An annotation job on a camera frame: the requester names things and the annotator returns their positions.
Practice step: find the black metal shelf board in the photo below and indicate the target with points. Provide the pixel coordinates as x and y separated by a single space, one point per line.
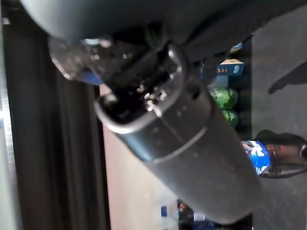
283 107
48 143

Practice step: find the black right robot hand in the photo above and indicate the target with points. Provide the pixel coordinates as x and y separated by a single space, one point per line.
192 148

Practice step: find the small Pepsi cola bottle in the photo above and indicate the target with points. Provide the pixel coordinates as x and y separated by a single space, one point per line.
187 215
256 158

